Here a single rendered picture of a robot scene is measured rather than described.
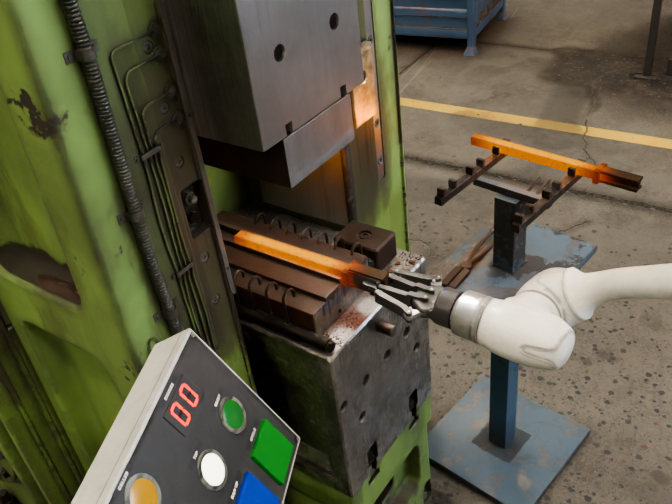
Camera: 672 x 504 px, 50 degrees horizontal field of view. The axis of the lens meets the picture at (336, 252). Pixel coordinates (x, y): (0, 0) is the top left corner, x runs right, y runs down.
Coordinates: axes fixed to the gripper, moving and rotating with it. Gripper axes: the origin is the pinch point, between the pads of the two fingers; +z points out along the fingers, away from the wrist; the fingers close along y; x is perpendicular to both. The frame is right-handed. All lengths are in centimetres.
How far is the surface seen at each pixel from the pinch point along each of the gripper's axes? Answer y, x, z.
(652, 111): 301, -101, 14
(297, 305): -11.5, -2.4, 9.7
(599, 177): 59, -1, -27
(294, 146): -9.8, 33.7, 5.9
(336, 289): -4.1, -1.9, 5.2
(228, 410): -46.4, 10.1, -5.9
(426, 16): 341, -81, 179
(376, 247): 12.4, -2.4, 6.0
